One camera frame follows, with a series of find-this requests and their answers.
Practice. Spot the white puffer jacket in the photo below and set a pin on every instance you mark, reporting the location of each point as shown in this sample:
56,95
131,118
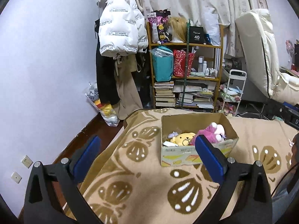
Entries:
122,29

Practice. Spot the wall outlet upper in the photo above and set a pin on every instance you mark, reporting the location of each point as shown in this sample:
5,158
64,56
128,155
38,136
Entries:
26,161

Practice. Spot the green pole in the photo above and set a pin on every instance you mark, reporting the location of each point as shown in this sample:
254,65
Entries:
186,65

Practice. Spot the blonde wig head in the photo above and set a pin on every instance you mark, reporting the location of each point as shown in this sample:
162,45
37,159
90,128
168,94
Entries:
178,29

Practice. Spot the printed cardboard box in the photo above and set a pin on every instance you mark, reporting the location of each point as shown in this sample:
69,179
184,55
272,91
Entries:
179,132

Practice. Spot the white curtain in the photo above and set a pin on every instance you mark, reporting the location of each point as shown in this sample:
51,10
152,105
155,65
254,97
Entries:
225,11

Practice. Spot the wall outlet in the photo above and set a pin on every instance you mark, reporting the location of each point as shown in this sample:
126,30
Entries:
26,161
16,177

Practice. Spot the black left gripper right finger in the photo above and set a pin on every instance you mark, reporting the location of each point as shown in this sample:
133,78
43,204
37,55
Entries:
254,204

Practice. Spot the pink plush bear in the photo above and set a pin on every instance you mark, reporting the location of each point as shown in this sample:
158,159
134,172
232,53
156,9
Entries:
214,133

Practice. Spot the wall outlet lower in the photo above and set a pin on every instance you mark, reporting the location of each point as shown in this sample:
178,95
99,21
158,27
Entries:
16,177

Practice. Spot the white rolling cart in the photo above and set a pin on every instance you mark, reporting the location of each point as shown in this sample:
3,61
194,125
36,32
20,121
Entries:
231,91

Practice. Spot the wooden bookshelf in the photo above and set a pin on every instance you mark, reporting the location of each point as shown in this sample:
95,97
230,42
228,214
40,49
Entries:
217,61

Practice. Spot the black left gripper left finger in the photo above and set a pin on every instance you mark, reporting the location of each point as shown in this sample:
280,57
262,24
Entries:
41,203

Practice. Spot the red gift bag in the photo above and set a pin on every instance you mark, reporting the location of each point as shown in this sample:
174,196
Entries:
179,61

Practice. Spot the stack of books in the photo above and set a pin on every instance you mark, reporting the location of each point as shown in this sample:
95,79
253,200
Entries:
163,94

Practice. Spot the white folded mattress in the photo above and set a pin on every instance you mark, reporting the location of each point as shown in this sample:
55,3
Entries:
258,42

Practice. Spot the black box with 40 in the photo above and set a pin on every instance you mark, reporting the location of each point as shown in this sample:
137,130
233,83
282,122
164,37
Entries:
196,35

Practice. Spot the plastic bag of toys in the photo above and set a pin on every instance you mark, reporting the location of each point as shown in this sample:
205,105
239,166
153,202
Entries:
106,111

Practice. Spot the teal bag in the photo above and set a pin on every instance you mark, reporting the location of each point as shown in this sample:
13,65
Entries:
162,60

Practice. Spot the beige trench coat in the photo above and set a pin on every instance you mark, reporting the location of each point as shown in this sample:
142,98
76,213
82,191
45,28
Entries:
126,87

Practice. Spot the yellow round plush toy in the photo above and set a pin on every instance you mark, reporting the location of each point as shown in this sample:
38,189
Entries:
183,139

